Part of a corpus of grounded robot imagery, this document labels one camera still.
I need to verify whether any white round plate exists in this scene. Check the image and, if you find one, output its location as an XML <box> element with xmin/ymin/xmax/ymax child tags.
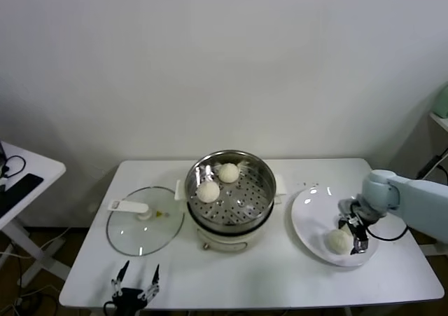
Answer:
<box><xmin>290</xmin><ymin>186</ymin><xmax>380</xmax><ymax>268</ymax></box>

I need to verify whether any black phone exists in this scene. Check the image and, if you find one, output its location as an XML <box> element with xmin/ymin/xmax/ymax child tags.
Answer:
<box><xmin>0</xmin><ymin>174</ymin><xmax>44</xmax><ymax>219</ymax></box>

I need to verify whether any white electric cooker base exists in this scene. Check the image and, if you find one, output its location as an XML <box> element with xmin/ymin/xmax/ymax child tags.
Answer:
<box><xmin>174</xmin><ymin>173</ymin><xmax>287</xmax><ymax>254</ymax></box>

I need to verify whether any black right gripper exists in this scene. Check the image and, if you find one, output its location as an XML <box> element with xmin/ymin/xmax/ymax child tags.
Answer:
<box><xmin>337</xmin><ymin>214</ymin><xmax>369</xmax><ymax>256</ymax></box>

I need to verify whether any white side table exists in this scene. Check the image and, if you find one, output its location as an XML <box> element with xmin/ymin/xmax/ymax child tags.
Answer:
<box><xmin>0</xmin><ymin>140</ymin><xmax>71</xmax><ymax>282</ymax></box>

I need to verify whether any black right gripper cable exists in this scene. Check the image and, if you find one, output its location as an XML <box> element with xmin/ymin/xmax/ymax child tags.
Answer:
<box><xmin>366</xmin><ymin>224</ymin><xmax>410</xmax><ymax>242</ymax></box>

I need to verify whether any black floor cable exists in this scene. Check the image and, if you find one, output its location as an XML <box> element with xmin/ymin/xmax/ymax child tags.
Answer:
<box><xmin>13</xmin><ymin>254</ymin><xmax>24</xmax><ymax>291</ymax></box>

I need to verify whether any stainless steel steamer basket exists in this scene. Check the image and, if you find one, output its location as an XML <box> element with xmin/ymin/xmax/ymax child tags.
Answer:
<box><xmin>184</xmin><ymin>150</ymin><xmax>277</xmax><ymax>234</ymax></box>

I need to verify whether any white floor cable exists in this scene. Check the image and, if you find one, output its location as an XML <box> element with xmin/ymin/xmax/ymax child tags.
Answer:
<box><xmin>0</xmin><ymin>226</ymin><xmax>73</xmax><ymax>261</ymax></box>

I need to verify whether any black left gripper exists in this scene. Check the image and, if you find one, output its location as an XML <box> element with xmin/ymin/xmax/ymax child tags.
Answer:
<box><xmin>111</xmin><ymin>260</ymin><xmax>161</xmax><ymax>316</ymax></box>

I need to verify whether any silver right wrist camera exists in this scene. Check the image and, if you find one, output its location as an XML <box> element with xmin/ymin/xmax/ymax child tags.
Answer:
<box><xmin>338</xmin><ymin>197</ymin><xmax>361</xmax><ymax>214</ymax></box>

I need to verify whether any black cable with adapter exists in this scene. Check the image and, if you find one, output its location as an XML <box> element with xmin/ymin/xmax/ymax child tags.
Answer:
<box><xmin>416</xmin><ymin>146</ymin><xmax>448</xmax><ymax>183</ymax></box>

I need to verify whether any white shelf board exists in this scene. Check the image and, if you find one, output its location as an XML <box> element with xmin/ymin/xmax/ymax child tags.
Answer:
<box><xmin>428</xmin><ymin>111</ymin><xmax>448</xmax><ymax>135</ymax></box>

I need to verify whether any thin black looped cable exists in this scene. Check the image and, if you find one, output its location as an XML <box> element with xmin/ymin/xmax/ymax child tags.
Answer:
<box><xmin>1</xmin><ymin>155</ymin><xmax>27</xmax><ymax>180</ymax></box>

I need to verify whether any pale green container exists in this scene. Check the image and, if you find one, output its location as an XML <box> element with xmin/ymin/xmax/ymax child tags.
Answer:
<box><xmin>435</xmin><ymin>83</ymin><xmax>448</xmax><ymax>119</ymax></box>

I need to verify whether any white cable bundle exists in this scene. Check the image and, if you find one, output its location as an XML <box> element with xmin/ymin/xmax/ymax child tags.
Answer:
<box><xmin>0</xmin><ymin>284</ymin><xmax>60</xmax><ymax>316</ymax></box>

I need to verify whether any glass lid with white handle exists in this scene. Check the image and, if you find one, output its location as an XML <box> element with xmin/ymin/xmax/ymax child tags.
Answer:
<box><xmin>106</xmin><ymin>186</ymin><xmax>186</xmax><ymax>257</ymax></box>

